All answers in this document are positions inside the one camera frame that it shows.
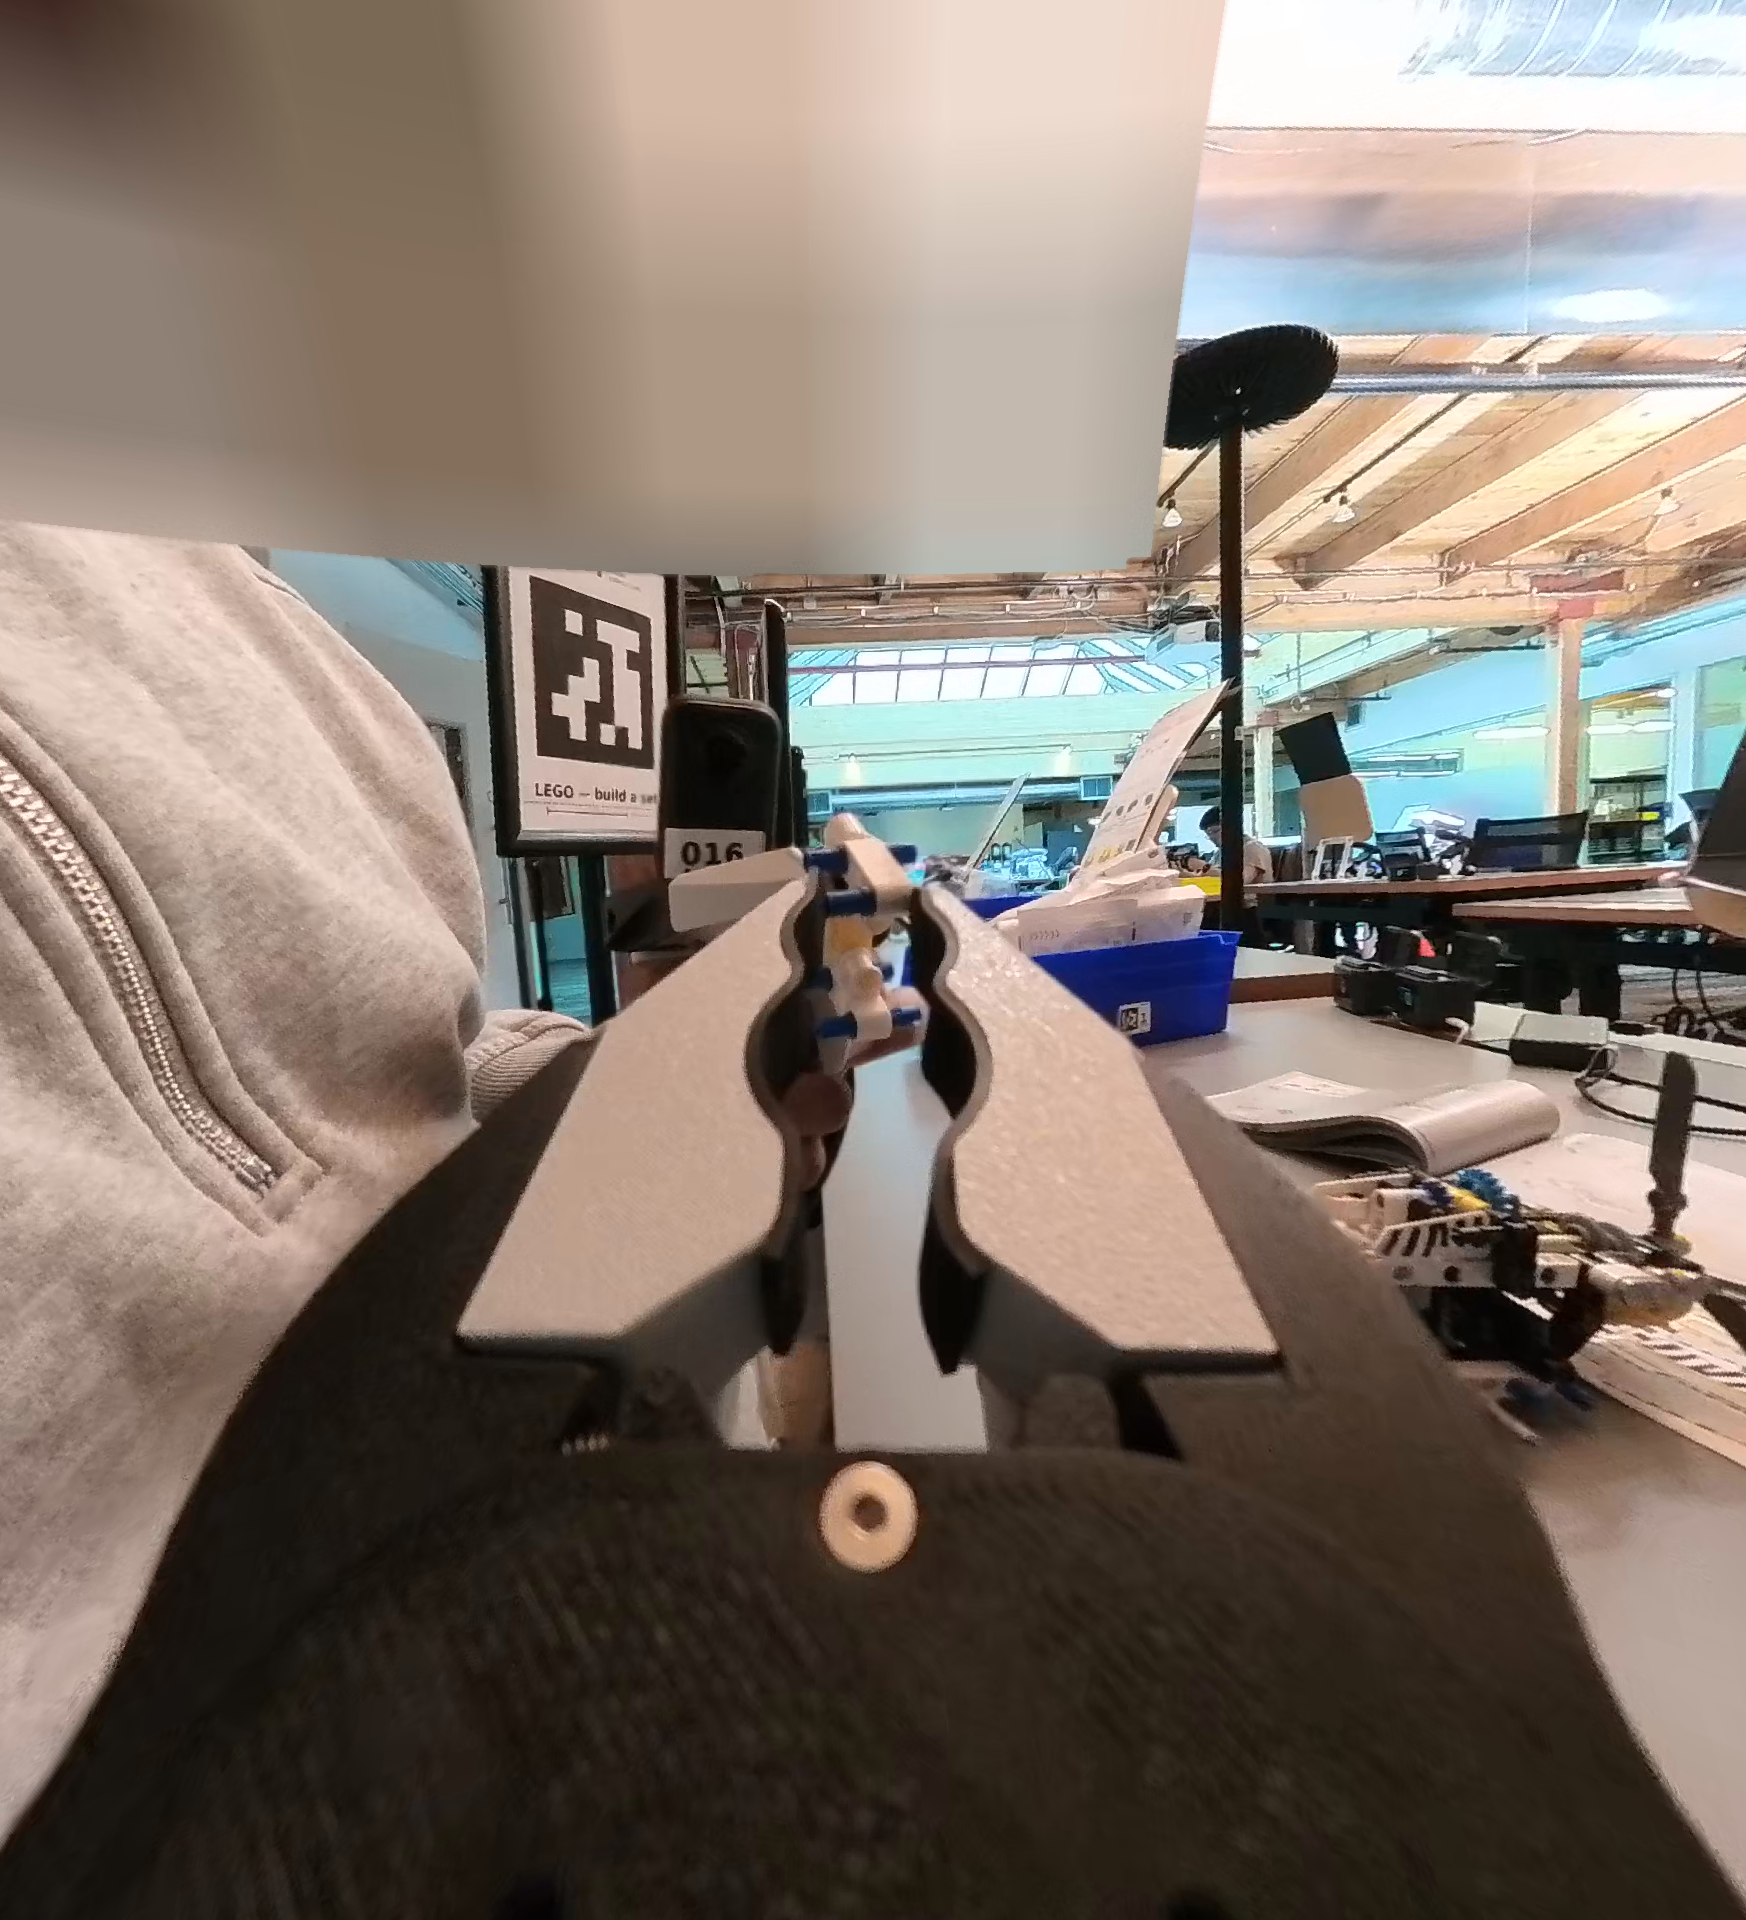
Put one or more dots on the skylight windows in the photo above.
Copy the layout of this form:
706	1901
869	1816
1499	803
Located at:
963	677

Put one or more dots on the flat metal air duct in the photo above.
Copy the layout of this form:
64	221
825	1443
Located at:
1518	226

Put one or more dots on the white yellow blue lego assembly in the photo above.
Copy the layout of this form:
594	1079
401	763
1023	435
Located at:
866	946

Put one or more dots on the white instruction booklet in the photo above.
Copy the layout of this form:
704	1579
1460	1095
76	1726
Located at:
1398	1122

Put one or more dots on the black pole with toothed disc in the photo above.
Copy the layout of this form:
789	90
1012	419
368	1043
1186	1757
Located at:
1248	375

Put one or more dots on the blue plastic bin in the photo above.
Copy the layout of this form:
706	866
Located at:
1158	989

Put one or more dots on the framed marker sign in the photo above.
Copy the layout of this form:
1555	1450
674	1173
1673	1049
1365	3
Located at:
587	706

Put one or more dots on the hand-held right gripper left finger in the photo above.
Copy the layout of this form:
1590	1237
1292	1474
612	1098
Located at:
634	1170

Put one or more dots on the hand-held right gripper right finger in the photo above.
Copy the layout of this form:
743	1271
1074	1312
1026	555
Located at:
1099	1184

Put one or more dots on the black device box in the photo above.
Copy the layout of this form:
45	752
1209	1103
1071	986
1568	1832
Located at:
1413	983

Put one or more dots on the open instruction manual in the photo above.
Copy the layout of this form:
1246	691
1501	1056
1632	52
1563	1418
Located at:
1711	1201

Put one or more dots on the zebra striped lego helicopter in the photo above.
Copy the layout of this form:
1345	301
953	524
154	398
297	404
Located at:
1503	1246

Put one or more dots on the white ceiling projector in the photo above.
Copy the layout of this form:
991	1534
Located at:
1184	634

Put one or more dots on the leaning instruction card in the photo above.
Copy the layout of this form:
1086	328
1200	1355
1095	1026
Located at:
1158	780

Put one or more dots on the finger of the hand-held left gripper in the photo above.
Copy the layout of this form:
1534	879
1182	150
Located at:
731	894

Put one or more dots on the black metal frame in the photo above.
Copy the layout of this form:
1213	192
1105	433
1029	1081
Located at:
757	652

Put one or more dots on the person's left hand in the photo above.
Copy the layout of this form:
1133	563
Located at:
821	1118

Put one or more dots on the black and beige panel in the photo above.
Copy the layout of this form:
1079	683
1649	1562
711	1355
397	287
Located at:
1323	780

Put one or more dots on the long wooden desk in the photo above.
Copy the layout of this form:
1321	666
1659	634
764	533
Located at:
1488	886

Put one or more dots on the black power adapter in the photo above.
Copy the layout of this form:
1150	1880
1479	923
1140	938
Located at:
1559	1040

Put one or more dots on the person in grey hoodie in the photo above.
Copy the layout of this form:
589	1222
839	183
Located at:
137	976

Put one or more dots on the black computer monitor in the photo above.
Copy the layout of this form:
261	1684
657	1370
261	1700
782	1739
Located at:
1528	841

